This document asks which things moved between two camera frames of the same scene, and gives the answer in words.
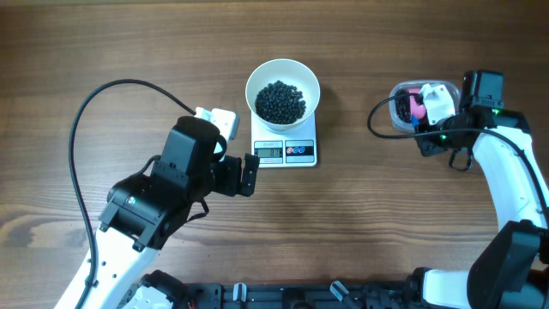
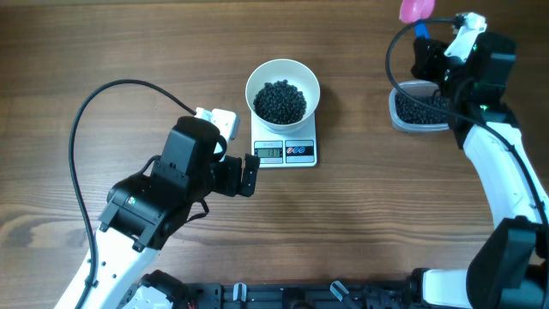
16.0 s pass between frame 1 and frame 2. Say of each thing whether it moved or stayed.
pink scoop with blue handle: moved
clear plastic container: stayed
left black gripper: stayed
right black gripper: moved
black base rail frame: stayed
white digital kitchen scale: stayed
